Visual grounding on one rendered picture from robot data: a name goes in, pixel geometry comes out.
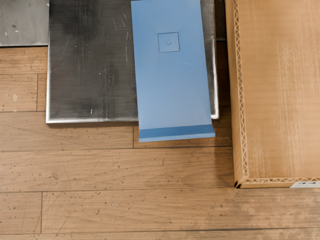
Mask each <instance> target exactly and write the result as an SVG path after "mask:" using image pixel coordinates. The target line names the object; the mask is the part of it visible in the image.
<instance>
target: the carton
mask: <svg viewBox="0 0 320 240"><path fill-rule="evenodd" d="M225 17H226V34H227V52H228V70H229V88H230V114H231V132H232V149H233V167H234V185H235V189H248V188H288V187H289V188H311V187H320V0H225Z"/></svg>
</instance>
